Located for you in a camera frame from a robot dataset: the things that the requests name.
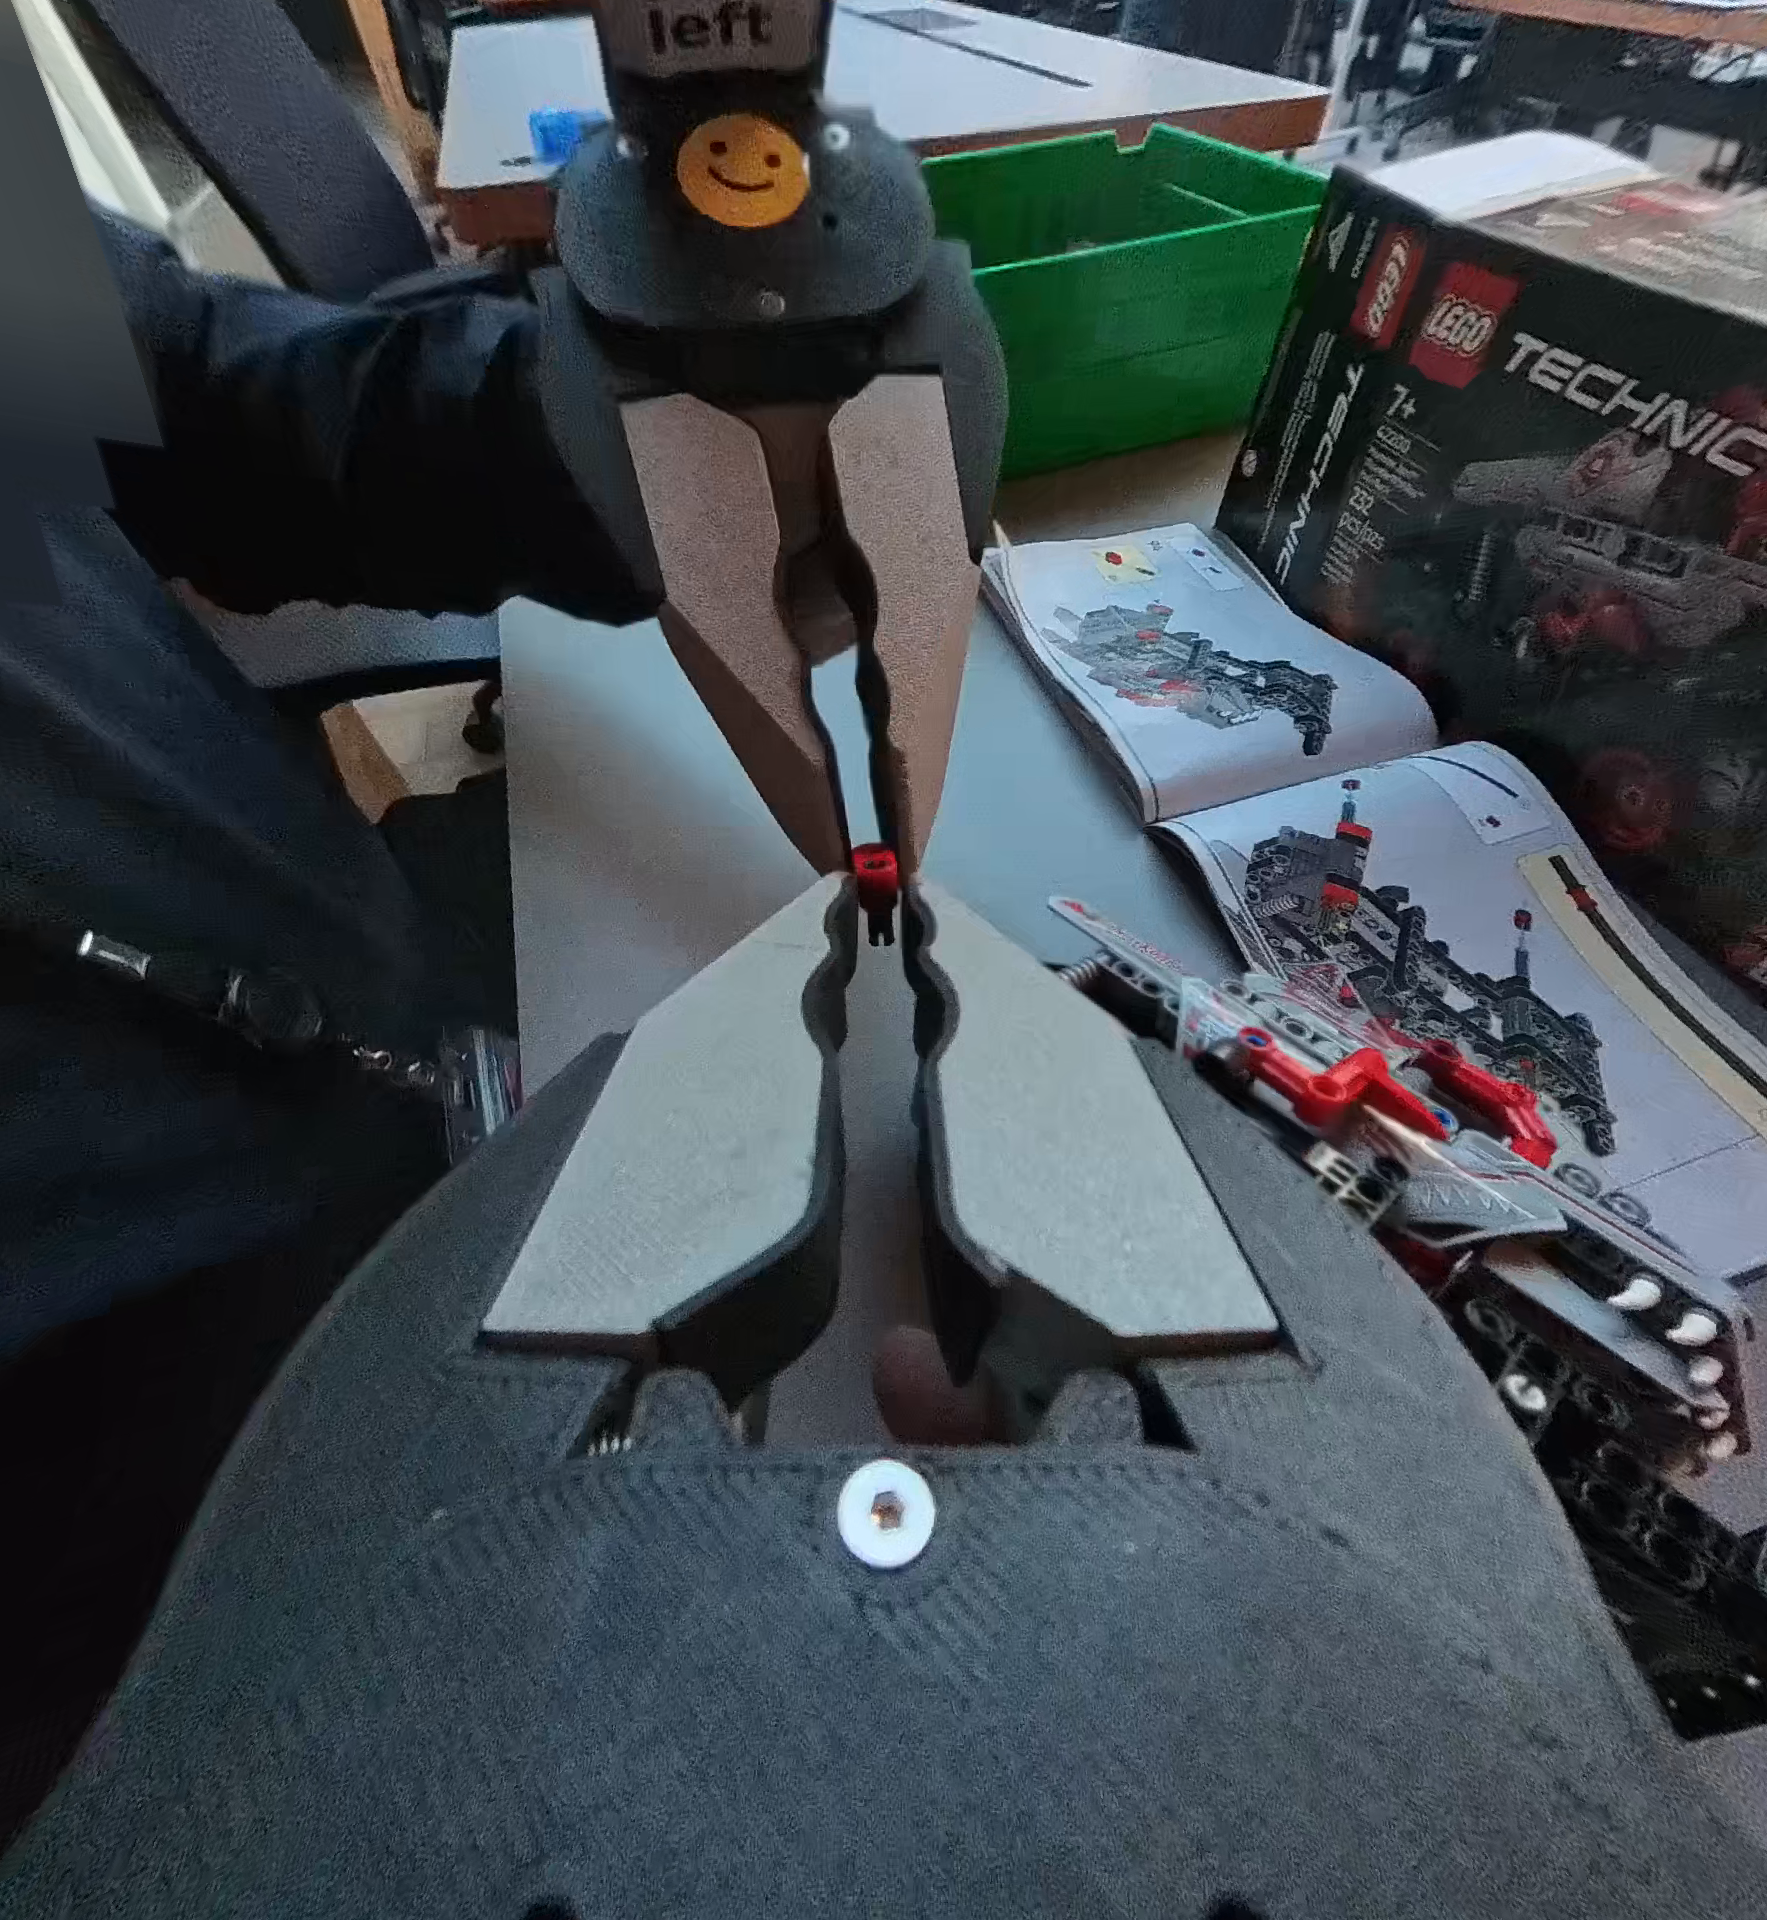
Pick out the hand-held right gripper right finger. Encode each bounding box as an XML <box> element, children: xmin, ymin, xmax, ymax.
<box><xmin>903</xmin><ymin>884</ymin><xmax>1281</xmax><ymax>1390</ymax></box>

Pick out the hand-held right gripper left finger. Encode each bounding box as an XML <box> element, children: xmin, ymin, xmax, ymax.
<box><xmin>479</xmin><ymin>873</ymin><xmax>849</xmax><ymax>1407</ymax></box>

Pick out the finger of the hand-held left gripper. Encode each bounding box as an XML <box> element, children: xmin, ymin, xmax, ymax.
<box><xmin>819</xmin><ymin>373</ymin><xmax>985</xmax><ymax>870</ymax></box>
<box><xmin>617</xmin><ymin>393</ymin><xmax>857</xmax><ymax>879</ymax></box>

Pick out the black grey lego truck model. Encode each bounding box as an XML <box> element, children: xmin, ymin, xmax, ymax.
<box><xmin>1046</xmin><ymin>893</ymin><xmax>1767</xmax><ymax>1741</ymax></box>

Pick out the person's left forearm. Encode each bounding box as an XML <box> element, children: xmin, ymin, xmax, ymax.
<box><xmin>95</xmin><ymin>211</ymin><xmax>660</xmax><ymax>630</ymax></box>

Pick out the black toy set box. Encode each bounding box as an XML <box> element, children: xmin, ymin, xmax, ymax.
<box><xmin>1215</xmin><ymin>132</ymin><xmax>1767</xmax><ymax>1035</ymax></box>

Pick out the person's right hand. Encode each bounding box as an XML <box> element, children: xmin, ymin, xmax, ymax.
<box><xmin>870</xmin><ymin>1327</ymin><xmax>995</xmax><ymax>1442</ymax></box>

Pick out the wooden edged table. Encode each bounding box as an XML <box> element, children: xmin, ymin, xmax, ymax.
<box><xmin>433</xmin><ymin>0</ymin><xmax>1334</xmax><ymax>250</ymax></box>

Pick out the green plastic bin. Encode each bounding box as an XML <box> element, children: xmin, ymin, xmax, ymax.
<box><xmin>919</xmin><ymin>123</ymin><xmax>1332</xmax><ymax>481</ymax></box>

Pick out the open instruction booklet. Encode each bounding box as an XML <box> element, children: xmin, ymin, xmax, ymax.
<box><xmin>980</xmin><ymin>522</ymin><xmax>1767</xmax><ymax>1286</ymax></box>

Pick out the black office chair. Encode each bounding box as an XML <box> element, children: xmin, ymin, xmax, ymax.
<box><xmin>80</xmin><ymin>0</ymin><xmax>508</xmax><ymax>761</ymax></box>

